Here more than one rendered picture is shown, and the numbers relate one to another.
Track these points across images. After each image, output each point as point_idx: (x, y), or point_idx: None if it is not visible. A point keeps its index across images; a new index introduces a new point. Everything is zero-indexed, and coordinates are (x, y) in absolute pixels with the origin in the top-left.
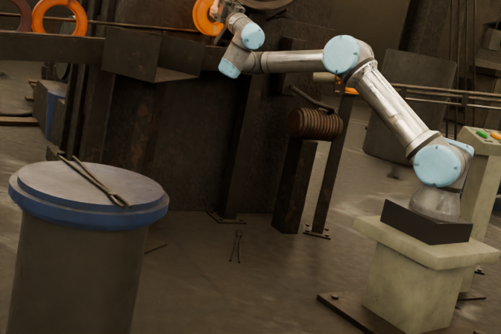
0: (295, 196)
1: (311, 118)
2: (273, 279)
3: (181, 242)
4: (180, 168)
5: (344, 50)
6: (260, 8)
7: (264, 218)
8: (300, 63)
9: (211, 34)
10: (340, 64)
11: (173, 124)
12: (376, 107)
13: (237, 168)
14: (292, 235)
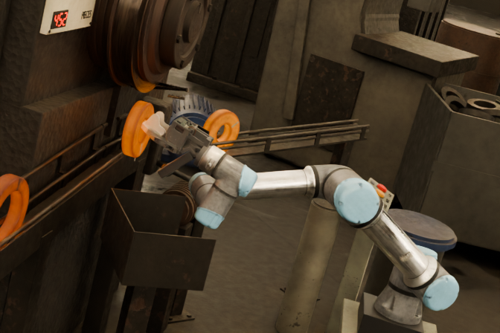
0: (172, 291)
1: (195, 202)
2: None
3: None
4: (51, 307)
5: (367, 200)
6: (151, 88)
7: (110, 316)
8: (274, 192)
9: (138, 155)
10: (362, 215)
11: (52, 262)
12: (388, 247)
13: (112, 282)
14: (166, 332)
